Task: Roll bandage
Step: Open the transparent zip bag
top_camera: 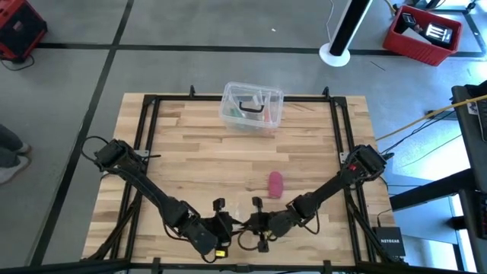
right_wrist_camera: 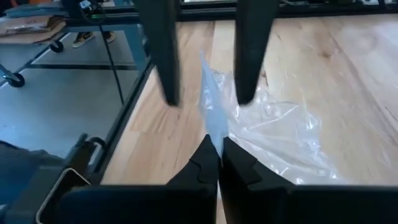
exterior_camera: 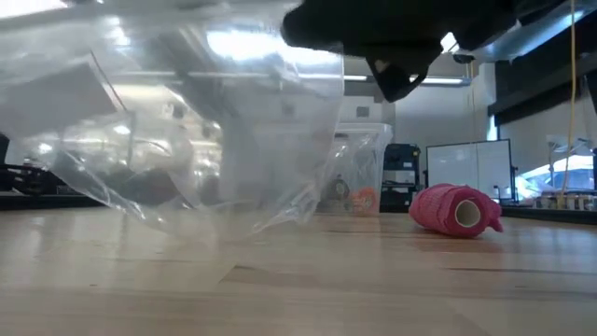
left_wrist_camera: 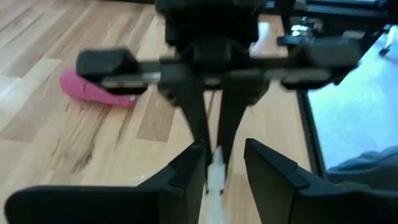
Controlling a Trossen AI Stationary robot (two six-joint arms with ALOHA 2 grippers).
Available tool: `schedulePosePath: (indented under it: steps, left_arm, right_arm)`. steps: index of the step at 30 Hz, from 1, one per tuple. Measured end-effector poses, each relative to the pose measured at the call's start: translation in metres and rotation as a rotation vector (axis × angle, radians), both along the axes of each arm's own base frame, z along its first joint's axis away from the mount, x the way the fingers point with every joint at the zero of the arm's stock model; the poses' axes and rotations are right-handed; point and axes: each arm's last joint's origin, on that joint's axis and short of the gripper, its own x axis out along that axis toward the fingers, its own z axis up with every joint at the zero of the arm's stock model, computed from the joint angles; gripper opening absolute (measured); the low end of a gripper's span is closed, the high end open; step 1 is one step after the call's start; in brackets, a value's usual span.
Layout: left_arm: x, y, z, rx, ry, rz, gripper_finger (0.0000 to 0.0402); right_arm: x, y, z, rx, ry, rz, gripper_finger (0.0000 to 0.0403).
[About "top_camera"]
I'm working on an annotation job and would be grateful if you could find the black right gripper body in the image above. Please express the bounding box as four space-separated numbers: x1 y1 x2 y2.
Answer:
249 196 285 253

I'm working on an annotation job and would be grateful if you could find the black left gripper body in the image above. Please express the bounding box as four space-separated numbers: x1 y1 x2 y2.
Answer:
201 198 237 259

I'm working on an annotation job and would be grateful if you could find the pink elastic bandage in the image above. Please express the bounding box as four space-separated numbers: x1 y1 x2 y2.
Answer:
267 170 285 199

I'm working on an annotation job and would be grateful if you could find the clear plastic storage box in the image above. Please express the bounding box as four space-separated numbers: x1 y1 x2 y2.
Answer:
219 81 285 133

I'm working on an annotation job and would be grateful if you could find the black desk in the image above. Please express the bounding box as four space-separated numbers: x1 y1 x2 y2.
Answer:
390 80 487 274

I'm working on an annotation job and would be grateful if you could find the person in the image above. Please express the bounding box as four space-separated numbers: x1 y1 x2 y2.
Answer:
0 123 32 186

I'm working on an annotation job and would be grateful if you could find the red plastic crate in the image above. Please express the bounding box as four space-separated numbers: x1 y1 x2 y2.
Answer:
382 4 464 67

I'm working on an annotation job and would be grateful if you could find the small black device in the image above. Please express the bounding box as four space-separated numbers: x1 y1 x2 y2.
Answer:
400 12 422 32

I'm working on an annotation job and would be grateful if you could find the black device with silver slots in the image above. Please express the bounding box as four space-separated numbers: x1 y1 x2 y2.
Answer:
423 22 454 49

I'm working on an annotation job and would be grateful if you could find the red and black toolbox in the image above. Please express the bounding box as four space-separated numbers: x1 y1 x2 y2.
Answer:
0 0 49 64

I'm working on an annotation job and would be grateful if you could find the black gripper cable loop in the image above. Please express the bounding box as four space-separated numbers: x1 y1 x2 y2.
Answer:
237 220 320 252

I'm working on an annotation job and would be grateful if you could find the black cable bundle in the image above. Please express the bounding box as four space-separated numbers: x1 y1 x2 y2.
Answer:
344 190 393 263
85 190 144 262

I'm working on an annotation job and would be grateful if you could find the black U-shaped handle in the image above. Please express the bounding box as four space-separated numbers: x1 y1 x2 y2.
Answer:
238 100 265 115

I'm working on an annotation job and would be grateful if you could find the black Netgear network switch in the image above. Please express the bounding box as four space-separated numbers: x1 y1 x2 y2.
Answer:
371 226 406 258

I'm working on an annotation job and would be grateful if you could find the black metal table frame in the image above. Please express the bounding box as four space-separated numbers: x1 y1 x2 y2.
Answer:
81 85 410 274

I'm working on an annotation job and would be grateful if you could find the black post with white base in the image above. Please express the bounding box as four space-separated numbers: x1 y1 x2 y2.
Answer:
318 0 374 68

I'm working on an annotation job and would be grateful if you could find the yellow cable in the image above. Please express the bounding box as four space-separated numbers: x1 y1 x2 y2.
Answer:
375 94 487 142

